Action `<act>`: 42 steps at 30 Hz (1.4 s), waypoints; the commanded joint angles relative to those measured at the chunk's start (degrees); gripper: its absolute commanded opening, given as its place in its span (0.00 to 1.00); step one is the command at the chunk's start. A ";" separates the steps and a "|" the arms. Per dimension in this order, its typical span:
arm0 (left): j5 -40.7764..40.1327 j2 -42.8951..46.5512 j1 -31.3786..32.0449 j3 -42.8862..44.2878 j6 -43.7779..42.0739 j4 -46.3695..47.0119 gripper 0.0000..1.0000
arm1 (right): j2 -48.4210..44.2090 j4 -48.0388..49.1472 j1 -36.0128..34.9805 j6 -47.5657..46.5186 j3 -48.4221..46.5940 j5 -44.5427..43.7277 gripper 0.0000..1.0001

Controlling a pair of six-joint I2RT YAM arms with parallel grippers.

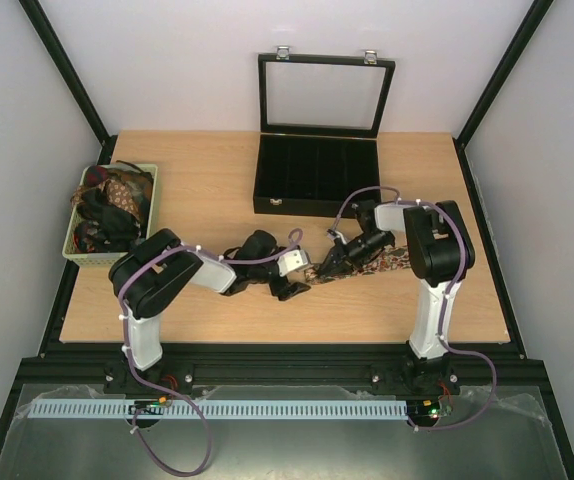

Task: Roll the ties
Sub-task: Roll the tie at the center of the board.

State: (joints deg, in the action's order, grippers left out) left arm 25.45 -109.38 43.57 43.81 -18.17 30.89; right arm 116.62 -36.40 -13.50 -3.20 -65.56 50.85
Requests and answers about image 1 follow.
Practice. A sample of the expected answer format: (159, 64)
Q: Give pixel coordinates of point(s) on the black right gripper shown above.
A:
(347, 251)

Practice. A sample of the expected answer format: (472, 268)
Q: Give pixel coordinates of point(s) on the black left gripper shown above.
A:
(288, 291)

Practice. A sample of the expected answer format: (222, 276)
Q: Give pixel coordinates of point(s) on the patterned paisley tie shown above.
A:
(390, 259)

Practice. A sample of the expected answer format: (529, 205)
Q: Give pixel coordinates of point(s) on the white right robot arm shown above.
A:
(440, 253)

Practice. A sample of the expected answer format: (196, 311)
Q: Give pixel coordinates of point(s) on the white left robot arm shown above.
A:
(148, 280)

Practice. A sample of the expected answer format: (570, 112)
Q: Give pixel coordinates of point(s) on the dark ties in basket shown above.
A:
(116, 234)

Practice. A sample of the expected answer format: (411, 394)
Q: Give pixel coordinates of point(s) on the black compartment display box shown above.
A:
(320, 117)

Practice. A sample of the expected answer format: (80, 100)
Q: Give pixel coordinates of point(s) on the brown patterned tie over basket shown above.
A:
(109, 197)

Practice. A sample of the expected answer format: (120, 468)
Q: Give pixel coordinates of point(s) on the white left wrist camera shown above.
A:
(293, 261)

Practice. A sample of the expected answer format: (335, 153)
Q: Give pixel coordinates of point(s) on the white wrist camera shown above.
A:
(337, 237)
(293, 261)

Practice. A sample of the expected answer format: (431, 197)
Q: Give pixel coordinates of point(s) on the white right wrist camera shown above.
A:
(337, 237)

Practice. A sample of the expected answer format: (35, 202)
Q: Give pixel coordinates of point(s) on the light blue slotted cable duct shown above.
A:
(390, 410)

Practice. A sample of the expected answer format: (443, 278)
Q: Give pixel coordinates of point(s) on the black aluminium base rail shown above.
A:
(371, 368)

